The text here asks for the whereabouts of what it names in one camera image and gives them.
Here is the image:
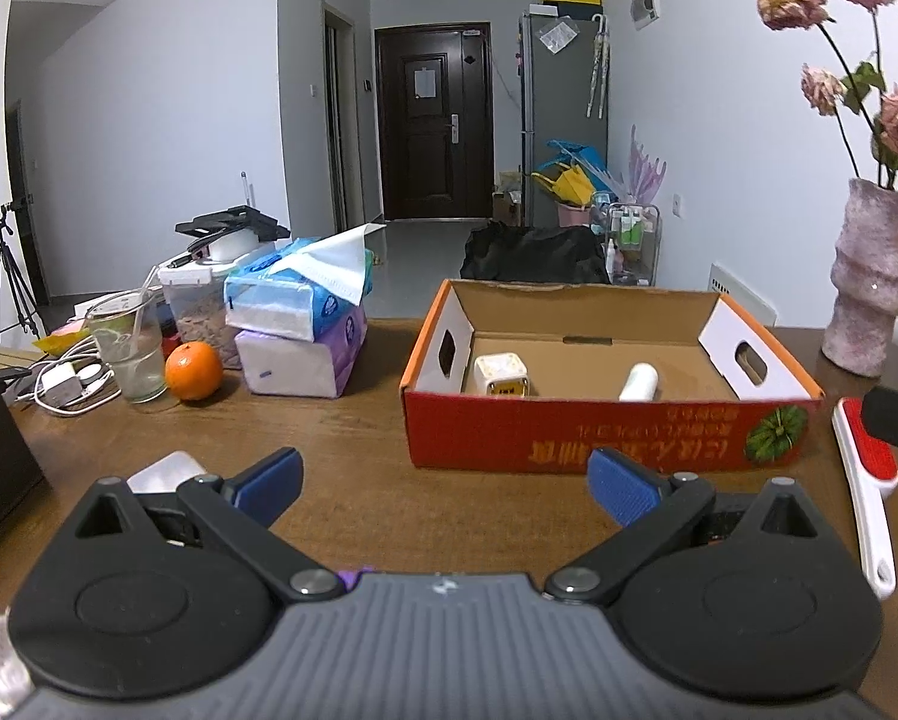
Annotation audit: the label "red and white lint brush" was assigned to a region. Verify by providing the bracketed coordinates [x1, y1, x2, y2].
[831, 397, 898, 601]

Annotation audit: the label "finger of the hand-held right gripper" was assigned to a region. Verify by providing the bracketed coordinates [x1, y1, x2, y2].
[860, 385, 898, 458]

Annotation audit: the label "grey refrigerator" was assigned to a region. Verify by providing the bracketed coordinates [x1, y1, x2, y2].
[520, 11, 610, 233]

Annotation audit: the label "yellow packet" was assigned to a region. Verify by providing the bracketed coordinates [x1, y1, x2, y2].
[32, 330, 90, 357]

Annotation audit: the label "clear glass cup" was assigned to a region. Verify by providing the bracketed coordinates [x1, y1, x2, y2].
[85, 289, 169, 404]

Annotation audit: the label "purple fairy wings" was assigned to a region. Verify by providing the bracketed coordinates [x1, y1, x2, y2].
[625, 124, 667, 207]

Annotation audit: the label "white charger cables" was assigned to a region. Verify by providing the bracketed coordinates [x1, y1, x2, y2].
[14, 337, 120, 417]

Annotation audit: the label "white cylindrical bottle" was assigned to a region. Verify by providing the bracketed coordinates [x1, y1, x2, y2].
[618, 362, 660, 402]

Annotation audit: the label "black tripod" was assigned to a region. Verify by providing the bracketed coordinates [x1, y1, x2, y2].
[0, 202, 45, 346]

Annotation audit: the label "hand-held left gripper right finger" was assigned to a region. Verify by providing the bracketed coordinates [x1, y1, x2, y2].
[543, 447, 830, 607]

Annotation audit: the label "white ribbed panel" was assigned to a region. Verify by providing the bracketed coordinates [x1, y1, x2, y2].
[710, 262, 779, 327]

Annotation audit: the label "white translucent plastic container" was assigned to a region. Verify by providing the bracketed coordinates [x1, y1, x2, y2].
[128, 451, 206, 496]

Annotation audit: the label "black plastic frame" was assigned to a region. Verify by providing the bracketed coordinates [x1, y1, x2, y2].
[175, 205, 292, 245]

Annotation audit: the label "pink ribbed vase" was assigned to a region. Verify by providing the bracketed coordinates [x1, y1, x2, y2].
[822, 178, 898, 378]

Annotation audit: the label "purple tissue pack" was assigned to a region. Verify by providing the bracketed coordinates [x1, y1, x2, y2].
[235, 307, 370, 398]

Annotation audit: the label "clear drinking straw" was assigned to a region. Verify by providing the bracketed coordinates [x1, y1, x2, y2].
[122, 264, 162, 365]

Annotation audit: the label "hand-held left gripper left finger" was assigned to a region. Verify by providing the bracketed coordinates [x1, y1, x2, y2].
[70, 447, 345, 605]

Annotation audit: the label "clear plastic food container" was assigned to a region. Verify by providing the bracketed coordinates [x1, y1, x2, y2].
[156, 240, 281, 370]

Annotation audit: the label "white charger block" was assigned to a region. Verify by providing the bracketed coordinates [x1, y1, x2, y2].
[40, 362, 82, 406]

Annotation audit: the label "white hanging umbrellas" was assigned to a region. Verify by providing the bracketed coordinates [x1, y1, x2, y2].
[585, 13, 612, 119]

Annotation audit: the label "side door frame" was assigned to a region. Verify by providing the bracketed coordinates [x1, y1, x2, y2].
[321, 0, 367, 233]

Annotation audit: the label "orange fruit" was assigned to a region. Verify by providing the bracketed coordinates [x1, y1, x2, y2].
[165, 341, 225, 402]

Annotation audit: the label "white square jar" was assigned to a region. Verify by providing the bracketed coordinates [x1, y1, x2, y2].
[473, 352, 532, 397]

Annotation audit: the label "white trolley cart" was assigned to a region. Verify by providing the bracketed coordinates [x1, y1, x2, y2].
[590, 191, 660, 286]

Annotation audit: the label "orange cardboard box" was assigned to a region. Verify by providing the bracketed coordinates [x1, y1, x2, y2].
[400, 279, 825, 475]

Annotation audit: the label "blue tissue pack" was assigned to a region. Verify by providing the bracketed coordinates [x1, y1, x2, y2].
[224, 223, 375, 342]

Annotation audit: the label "dark brown entrance door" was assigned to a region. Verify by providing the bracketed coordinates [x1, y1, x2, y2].
[375, 22, 495, 222]

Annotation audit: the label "black bag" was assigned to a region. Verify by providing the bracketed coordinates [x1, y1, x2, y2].
[460, 223, 611, 286]

